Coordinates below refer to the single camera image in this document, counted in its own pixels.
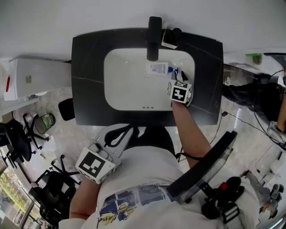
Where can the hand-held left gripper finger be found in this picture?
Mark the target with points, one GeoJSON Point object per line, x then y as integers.
{"type": "Point", "coordinates": [124, 147]}
{"type": "Point", "coordinates": [101, 135]}

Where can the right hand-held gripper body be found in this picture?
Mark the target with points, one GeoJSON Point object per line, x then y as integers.
{"type": "Point", "coordinates": [178, 94]}

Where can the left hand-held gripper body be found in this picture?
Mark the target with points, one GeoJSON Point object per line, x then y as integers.
{"type": "Point", "coordinates": [91, 166]}

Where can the white bottle with blue cap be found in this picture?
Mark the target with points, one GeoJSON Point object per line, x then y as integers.
{"type": "Point", "coordinates": [157, 68]}

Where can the person's left forearm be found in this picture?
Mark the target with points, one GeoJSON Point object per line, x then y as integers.
{"type": "Point", "coordinates": [83, 196]}

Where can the person's right forearm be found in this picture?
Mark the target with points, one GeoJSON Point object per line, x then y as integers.
{"type": "Point", "coordinates": [187, 134]}

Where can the person's black trousers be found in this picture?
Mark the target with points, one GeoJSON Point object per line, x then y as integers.
{"type": "Point", "coordinates": [154, 138]}

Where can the person's white printed shirt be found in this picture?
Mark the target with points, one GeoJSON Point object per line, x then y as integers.
{"type": "Point", "coordinates": [145, 172]}

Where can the black faucet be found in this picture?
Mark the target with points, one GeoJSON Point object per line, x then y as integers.
{"type": "Point", "coordinates": [154, 40]}

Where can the black office chair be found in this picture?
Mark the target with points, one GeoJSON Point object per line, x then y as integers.
{"type": "Point", "coordinates": [15, 138]}
{"type": "Point", "coordinates": [55, 190]}

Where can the white sink basin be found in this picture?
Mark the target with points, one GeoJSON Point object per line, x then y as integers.
{"type": "Point", "coordinates": [134, 89]}

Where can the black floor bin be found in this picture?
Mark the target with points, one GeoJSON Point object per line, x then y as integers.
{"type": "Point", "coordinates": [67, 109]}

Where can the white side table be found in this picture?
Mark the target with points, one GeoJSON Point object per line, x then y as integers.
{"type": "Point", "coordinates": [234, 57]}

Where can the green mesh waste basket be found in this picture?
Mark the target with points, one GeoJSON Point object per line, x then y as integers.
{"type": "Point", "coordinates": [45, 123]}

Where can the white cabinet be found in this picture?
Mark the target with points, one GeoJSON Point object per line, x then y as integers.
{"type": "Point", "coordinates": [44, 78]}

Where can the glass window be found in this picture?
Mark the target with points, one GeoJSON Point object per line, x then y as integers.
{"type": "Point", "coordinates": [13, 192]}

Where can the white desk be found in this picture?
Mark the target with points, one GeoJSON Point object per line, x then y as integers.
{"type": "Point", "coordinates": [18, 105]}

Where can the black white harness buckle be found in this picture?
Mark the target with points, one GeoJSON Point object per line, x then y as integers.
{"type": "Point", "coordinates": [230, 213]}

